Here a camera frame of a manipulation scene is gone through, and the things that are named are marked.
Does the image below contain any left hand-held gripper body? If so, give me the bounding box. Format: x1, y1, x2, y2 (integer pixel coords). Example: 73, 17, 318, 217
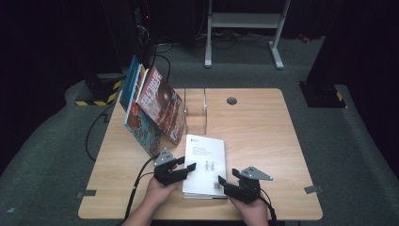
152, 147, 189, 186

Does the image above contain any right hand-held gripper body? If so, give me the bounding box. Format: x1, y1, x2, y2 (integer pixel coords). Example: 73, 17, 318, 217
225, 166, 274, 204

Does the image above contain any white book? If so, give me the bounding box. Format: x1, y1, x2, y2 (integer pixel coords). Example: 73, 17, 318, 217
182, 134, 228, 200

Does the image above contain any light blue illustrated picture book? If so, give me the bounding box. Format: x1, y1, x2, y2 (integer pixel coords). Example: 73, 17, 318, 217
122, 64, 164, 158

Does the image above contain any clear acrylic book rack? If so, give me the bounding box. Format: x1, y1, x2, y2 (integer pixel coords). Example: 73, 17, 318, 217
183, 88, 209, 136

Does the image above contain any purple and red book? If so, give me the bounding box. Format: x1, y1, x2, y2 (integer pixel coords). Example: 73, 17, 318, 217
136, 65, 187, 147

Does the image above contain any dark blue picture book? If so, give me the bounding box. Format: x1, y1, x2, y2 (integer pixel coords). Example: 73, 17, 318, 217
120, 55, 141, 112

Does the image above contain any person's left hand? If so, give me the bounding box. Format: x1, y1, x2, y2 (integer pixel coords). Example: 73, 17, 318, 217
147, 177, 183, 210

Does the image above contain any person's right hand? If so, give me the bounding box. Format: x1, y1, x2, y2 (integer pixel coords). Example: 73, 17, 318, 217
230, 196, 270, 226

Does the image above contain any grey tape piece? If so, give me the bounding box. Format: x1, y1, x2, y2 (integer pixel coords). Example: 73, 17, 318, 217
75, 188, 98, 200

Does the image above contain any yellow black striped base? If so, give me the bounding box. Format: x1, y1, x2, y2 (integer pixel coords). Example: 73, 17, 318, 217
299, 80, 348, 109
74, 73, 122, 106

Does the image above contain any dark equipment cabinet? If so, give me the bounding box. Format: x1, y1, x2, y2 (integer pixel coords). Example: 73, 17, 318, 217
102, 0, 158, 69

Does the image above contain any white metal stand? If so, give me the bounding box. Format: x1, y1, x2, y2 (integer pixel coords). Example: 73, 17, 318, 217
204, 0, 292, 71

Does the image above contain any right hand-held gripper cable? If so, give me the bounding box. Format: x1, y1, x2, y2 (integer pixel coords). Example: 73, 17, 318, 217
260, 187, 279, 226

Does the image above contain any hand-held gripper cable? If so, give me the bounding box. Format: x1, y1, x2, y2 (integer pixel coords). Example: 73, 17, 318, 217
124, 154, 161, 220
260, 187, 279, 226

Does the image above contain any left hand-held gripper cable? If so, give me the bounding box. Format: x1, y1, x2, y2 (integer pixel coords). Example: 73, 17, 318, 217
124, 154, 161, 220

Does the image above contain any long black floor cable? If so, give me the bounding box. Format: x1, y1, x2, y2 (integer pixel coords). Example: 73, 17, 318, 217
85, 103, 117, 163

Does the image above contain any curved black floor cable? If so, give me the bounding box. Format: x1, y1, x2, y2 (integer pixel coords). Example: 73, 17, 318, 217
153, 53, 172, 89

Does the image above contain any tangled black cable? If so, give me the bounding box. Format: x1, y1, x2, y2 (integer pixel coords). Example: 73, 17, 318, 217
196, 29, 274, 51

